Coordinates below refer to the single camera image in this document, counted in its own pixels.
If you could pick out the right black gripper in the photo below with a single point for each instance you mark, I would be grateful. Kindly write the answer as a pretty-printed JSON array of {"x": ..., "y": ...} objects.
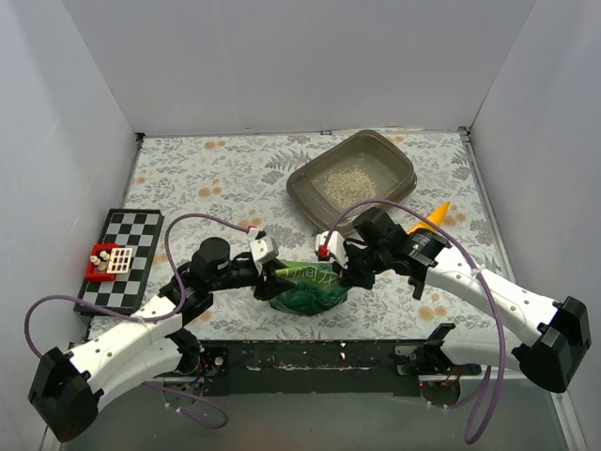
[{"x": 353, "y": 262}]

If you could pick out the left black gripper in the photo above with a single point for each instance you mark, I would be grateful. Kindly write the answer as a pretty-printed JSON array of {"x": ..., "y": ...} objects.
[{"x": 265, "y": 277}]

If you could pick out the green litter bag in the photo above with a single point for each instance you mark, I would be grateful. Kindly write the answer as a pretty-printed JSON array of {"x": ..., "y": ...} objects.
[{"x": 316, "y": 289}]

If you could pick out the yellow plastic scoop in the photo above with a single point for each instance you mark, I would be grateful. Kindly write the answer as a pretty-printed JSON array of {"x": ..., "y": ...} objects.
[{"x": 436, "y": 218}]

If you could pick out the grey litter box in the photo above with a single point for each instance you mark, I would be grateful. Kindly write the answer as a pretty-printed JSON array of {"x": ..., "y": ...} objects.
[{"x": 364, "y": 166}]

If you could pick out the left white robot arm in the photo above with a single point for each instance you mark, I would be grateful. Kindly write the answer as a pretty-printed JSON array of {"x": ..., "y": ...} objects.
[{"x": 71, "y": 387}]

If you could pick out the pile of litter grains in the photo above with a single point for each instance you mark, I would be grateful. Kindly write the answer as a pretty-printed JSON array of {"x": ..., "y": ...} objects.
[{"x": 347, "y": 187}]

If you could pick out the black white checkerboard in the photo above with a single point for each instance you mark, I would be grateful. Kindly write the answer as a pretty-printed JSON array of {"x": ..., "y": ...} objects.
[{"x": 139, "y": 230}]

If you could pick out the red tray with pieces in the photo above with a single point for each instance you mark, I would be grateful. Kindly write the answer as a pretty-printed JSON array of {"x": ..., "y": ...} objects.
[{"x": 107, "y": 261}]

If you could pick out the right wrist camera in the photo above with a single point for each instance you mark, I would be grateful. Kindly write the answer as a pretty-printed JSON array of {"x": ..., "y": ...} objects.
[{"x": 331, "y": 246}]

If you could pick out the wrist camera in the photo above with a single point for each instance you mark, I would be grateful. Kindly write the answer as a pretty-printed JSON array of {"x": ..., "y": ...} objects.
[
  {"x": 263, "y": 248},
  {"x": 331, "y": 246}
]

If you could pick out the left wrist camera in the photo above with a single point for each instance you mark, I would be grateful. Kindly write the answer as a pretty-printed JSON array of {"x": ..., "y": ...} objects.
[{"x": 263, "y": 248}]

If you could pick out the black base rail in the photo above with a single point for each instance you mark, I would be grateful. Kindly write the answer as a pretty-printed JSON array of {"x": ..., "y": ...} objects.
[{"x": 257, "y": 367}]

